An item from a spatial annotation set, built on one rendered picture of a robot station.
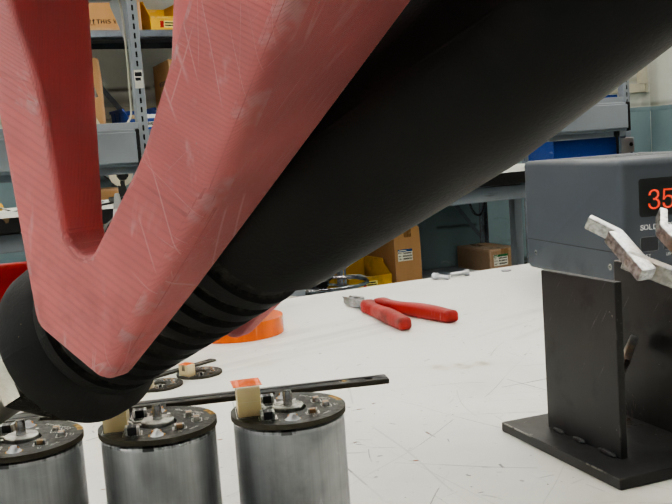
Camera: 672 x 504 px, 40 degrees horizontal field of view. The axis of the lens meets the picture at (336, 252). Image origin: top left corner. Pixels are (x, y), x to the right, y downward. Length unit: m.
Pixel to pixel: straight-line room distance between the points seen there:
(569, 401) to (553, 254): 0.41
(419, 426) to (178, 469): 0.21
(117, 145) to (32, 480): 2.39
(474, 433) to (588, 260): 0.35
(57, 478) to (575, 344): 0.21
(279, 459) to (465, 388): 0.26
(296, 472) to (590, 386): 0.17
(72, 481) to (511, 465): 0.19
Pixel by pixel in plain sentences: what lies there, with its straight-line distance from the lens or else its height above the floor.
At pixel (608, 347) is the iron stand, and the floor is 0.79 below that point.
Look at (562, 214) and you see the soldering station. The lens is 0.74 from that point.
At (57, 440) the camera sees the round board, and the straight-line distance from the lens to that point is 0.20.
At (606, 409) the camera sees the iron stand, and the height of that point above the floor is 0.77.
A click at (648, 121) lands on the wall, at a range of 6.49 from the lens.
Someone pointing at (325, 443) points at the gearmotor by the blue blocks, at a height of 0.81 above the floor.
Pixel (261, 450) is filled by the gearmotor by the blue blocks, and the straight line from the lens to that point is 0.20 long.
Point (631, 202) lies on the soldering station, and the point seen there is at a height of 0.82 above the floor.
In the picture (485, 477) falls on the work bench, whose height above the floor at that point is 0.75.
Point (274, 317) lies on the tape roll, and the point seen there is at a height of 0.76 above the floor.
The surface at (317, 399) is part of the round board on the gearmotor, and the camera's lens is 0.21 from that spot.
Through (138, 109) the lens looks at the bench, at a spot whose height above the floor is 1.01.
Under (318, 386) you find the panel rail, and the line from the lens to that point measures 0.22.
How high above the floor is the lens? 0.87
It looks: 6 degrees down
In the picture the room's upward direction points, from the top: 4 degrees counter-clockwise
